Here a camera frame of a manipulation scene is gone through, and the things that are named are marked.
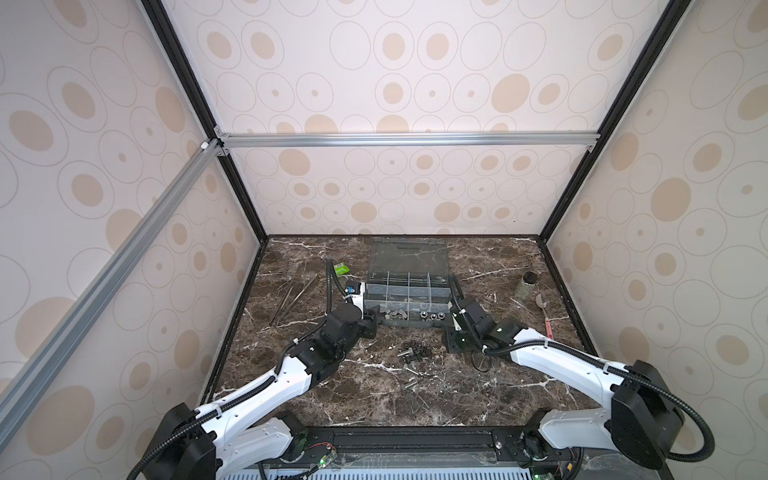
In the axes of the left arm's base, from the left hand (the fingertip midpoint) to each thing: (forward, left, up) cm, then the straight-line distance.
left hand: (380, 303), depth 79 cm
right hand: (-4, -19, -12) cm, 23 cm away
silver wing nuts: (+7, -4, -18) cm, 20 cm away
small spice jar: (+14, -47, -14) cm, 51 cm away
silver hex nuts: (+6, -17, -18) cm, 26 cm away
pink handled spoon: (+4, -53, -18) cm, 56 cm away
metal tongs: (+8, +33, -17) cm, 38 cm away
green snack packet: (+25, +16, -19) cm, 35 cm away
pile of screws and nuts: (-9, -12, -18) cm, 23 cm away
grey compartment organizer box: (+17, -9, -14) cm, 24 cm away
